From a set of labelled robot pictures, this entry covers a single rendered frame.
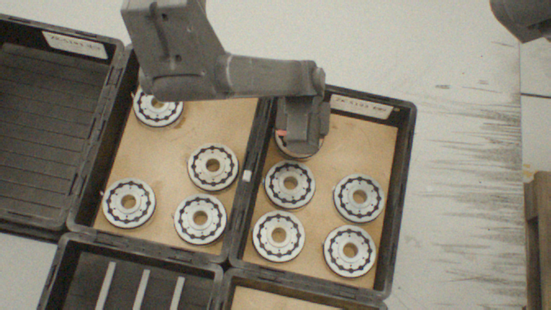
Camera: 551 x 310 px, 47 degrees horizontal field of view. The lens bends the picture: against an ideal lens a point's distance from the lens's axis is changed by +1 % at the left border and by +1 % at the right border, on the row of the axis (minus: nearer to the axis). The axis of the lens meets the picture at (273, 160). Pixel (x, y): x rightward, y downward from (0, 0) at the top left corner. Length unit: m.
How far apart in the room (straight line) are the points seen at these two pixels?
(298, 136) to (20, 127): 0.62
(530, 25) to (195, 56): 0.33
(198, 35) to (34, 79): 0.83
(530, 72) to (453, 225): 1.20
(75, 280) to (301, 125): 0.53
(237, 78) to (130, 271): 0.65
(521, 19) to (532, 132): 1.82
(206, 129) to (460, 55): 0.68
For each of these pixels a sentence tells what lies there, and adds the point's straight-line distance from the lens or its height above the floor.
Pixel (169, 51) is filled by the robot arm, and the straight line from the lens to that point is 0.67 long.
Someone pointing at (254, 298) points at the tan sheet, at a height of 0.83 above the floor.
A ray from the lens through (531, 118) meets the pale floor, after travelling 2.48.
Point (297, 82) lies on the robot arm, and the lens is 0.98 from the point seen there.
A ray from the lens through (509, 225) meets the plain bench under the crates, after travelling 1.52.
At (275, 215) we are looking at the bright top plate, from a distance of 1.23.
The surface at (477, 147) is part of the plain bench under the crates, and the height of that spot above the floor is 0.70.
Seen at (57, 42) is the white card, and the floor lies 0.89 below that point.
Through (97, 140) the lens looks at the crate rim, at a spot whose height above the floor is 0.92.
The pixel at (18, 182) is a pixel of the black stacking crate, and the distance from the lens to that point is 1.35.
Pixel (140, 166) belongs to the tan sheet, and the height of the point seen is 0.83.
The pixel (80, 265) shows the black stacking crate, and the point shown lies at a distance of 1.28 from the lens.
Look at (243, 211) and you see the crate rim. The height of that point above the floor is 0.92.
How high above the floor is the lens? 2.05
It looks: 70 degrees down
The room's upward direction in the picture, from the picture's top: 9 degrees clockwise
